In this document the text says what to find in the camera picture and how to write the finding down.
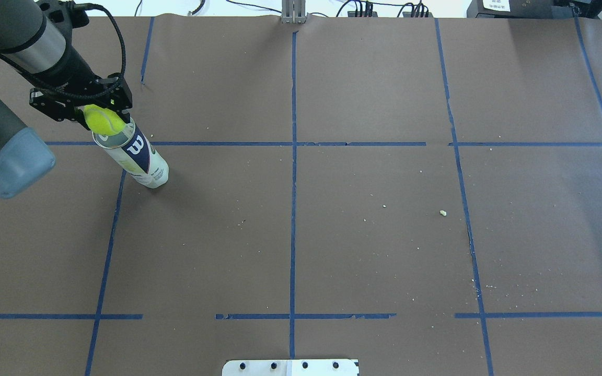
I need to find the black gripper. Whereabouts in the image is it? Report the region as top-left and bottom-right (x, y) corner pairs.
(29, 72), (132, 131)

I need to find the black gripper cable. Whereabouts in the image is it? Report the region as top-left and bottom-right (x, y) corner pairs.
(6, 3), (127, 101)

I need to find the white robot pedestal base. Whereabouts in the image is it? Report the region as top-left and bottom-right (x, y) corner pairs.
(222, 359), (360, 375)

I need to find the black desktop computer box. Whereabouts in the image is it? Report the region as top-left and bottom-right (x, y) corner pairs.
(466, 1), (574, 19)

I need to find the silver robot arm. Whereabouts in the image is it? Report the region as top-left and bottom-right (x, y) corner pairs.
(0, 1), (132, 199)

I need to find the aluminium frame post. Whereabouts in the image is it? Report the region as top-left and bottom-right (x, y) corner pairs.
(280, 0), (308, 24)

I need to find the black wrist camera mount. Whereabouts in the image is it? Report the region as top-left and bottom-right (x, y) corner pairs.
(35, 1), (90, 29)

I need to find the yellow tennis ball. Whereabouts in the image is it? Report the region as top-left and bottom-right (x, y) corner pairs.
(82, 104), (126, 136)

